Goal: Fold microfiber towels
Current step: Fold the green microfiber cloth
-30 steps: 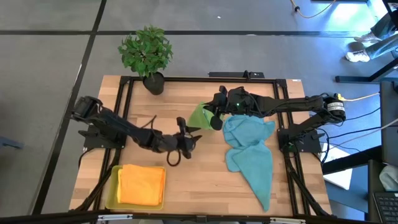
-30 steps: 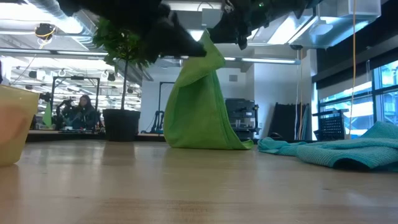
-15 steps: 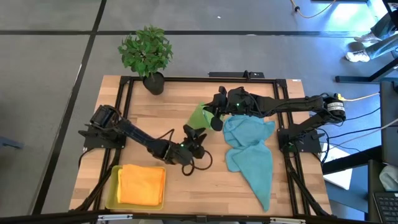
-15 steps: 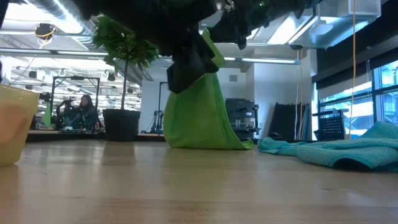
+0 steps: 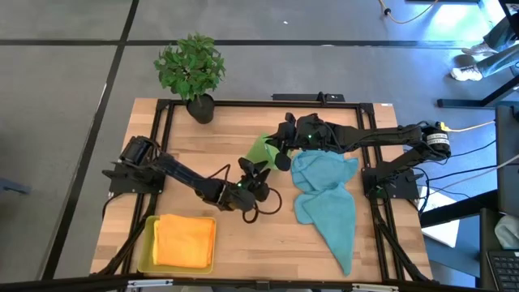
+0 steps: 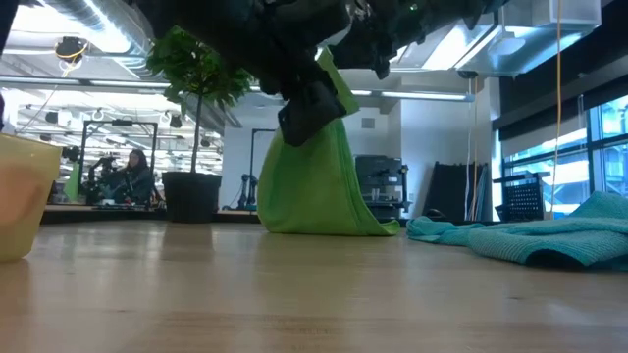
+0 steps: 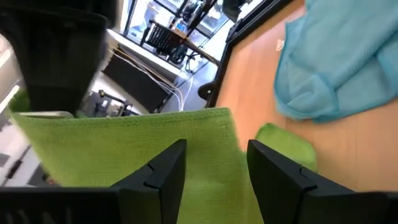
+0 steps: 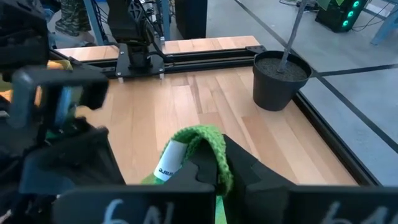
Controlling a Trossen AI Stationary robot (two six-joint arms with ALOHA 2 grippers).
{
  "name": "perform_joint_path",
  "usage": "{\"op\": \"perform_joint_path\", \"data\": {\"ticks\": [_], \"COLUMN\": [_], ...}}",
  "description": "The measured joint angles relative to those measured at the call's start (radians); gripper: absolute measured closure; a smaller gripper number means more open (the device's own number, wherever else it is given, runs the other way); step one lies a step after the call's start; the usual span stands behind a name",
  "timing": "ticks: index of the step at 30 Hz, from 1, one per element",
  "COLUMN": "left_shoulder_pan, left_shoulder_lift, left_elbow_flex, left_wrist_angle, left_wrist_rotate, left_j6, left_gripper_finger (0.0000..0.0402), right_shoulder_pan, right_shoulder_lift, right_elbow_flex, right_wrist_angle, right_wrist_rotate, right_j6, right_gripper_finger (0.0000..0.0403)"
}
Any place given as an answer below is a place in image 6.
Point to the black table frame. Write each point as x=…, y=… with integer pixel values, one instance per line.
x=78, y=216

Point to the large window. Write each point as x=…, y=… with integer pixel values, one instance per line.
x=569, y=171

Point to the yellow plastic bin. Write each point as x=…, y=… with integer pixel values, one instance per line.
x=24, y=196

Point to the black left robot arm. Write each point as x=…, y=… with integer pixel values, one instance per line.
x=5, y=19

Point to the black perforated cart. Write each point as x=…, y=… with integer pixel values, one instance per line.
x=525, y=193

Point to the green microfiber towel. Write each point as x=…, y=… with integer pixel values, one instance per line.
x=314, y=191

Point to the person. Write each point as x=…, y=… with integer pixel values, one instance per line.
x=137, y=179

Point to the teal microfiber towel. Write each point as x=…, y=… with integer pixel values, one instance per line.
x=554, y=240
x=606, y=206

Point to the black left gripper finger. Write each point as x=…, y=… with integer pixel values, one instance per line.
x=311, y=115

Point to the black equipment cabinet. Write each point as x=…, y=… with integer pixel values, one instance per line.
x=380, y=169

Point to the potted green plant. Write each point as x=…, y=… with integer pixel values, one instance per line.
x=196, y=68

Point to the black gantry frame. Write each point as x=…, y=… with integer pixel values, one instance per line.
x=118, y=122
x=255, y=147

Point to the black background robot arm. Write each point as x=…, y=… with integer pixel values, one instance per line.
x=246, y=191

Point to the black panel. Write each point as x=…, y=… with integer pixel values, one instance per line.
x=451, y=186

